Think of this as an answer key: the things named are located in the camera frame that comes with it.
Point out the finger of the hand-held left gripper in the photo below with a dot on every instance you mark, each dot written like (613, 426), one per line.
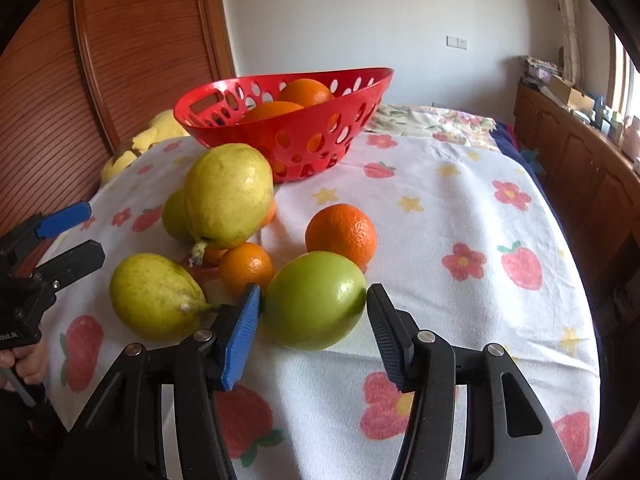
(75, 260)
(65, 219)

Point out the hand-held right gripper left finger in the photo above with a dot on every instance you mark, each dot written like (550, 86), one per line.
(242, 340)

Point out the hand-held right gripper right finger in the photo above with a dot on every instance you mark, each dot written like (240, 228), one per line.
(387, 335)

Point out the orange mandarin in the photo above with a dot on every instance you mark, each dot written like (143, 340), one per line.
(270, 215)
(247, 267)
(342, 232)
(214, 255)

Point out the green apple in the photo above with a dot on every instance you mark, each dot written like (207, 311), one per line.
(315, 300)

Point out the small green fruit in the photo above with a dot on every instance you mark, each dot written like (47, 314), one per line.
(174, 217)

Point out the large yellow pear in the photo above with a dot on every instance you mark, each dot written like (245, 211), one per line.
(225, 195)

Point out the red perforated plastic basket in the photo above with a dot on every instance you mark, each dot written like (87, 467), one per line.
(300, 130)

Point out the person's left hand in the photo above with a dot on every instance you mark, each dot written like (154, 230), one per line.
(32, 365)

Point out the yellow plush toy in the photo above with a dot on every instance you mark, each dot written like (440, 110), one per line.
(150, 137)

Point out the white flower print blanket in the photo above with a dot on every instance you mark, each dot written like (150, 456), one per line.
(450, 210)

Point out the wooden slatted panel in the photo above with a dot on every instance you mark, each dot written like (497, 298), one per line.
(125, 35)

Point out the floral quilt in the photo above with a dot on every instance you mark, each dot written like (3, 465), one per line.
(425, 120)

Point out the dark blue bed sheet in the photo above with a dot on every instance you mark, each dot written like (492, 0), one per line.
(520, 160)

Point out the large orange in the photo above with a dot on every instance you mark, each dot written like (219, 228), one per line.
(272, 110)
(307, 92)

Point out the wooden cabinet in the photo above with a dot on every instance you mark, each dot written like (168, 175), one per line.
(575, 170)

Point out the cardboard box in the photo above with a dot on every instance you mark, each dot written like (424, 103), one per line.
(572, 94)

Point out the stack of folded cloths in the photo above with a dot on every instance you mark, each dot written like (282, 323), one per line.
(540, 67)

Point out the window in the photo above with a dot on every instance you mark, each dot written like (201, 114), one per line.
(627, 75)

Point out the beige curtain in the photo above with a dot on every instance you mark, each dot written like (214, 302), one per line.
(567, 15)

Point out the white wall switch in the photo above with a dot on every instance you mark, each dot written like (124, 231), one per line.
(457, 42)

